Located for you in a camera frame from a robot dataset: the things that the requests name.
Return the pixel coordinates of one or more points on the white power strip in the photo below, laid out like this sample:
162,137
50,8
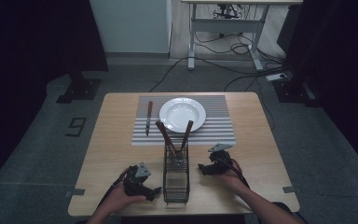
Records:
276,76

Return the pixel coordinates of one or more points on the black curtain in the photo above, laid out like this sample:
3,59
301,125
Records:
28,46
341,62

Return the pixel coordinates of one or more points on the grey tape floor marker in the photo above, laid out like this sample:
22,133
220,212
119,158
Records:
291,189
76,192

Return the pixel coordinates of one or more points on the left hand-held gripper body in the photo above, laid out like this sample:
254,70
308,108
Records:
134,182

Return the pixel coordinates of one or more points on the person's right hand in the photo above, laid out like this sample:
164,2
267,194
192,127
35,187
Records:
232,180

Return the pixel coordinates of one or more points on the grey striped placemat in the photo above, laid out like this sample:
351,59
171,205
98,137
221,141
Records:
217,127

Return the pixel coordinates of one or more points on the white cabinet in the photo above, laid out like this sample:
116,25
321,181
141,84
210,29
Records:
130,26

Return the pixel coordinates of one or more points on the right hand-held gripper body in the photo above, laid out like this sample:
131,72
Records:
221,160

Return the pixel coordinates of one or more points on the white plate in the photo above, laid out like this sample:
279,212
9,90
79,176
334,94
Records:
180,113

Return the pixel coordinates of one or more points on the person's left hand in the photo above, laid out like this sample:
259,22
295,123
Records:
118,200

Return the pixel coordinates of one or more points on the black stand base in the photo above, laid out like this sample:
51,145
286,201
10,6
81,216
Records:
295,91
79,88

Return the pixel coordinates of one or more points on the white metal frame desk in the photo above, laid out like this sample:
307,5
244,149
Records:
223,25

